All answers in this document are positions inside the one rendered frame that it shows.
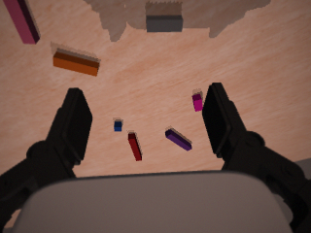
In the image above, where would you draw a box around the grey rod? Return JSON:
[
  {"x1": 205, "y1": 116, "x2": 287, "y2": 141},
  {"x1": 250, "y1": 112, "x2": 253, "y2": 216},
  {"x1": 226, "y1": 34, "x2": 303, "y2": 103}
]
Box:
[{"x1": 146, "y1": 16, "x2": 183, "y2": 33}]

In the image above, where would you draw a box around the dark red rod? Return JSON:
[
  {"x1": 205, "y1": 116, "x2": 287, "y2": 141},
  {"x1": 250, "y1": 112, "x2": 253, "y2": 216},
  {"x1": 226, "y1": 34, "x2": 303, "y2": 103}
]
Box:
[{"x1": 128, "y1": 133, "x2": 142, "y2": 161}]

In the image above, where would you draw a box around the pink rod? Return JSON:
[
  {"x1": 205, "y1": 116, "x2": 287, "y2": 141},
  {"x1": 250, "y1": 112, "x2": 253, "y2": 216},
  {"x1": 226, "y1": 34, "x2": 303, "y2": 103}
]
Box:
[{"x1": 3, "y1": 0, "x2": 40, "y2": 44}]

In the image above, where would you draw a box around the purple rod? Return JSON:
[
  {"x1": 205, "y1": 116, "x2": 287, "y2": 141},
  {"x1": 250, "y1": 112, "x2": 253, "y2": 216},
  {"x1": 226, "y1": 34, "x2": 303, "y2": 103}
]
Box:
[{"x1": 165, "y1": 129, "x2": 192, "y2": 151}]

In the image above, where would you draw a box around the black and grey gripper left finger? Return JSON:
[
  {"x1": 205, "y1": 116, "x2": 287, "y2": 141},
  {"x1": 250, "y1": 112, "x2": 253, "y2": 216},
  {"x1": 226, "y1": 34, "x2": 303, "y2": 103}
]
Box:
[{"x1": 0, "y1": 87, "x2": 92, "y2": 233}]

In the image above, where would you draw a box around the small blue cube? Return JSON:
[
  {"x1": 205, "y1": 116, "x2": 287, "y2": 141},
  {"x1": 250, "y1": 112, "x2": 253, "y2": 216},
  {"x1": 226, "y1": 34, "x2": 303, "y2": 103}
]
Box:
[{"x1": 114, "y1": 121, "x2": 121, "y2": 132}]

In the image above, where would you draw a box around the orange rod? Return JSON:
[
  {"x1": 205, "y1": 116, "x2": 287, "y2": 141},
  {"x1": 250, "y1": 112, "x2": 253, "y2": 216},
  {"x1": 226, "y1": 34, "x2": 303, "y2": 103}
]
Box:
[{"x1": 52, "y1": 52, "x2": 99, "y2": 77}]

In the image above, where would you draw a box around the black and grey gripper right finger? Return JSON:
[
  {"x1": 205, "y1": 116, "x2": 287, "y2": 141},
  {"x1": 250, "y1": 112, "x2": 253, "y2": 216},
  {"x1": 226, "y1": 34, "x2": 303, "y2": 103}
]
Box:
[{"x1": 202, "y1": 83, "x2": 311, "y2": 233}]

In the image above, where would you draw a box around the magenta rod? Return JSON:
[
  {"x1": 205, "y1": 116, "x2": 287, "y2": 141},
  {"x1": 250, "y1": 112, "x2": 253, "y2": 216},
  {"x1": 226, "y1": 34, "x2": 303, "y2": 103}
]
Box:
[{"x1": 192, "y1": 94, "x2": 203, "y2": 112}]

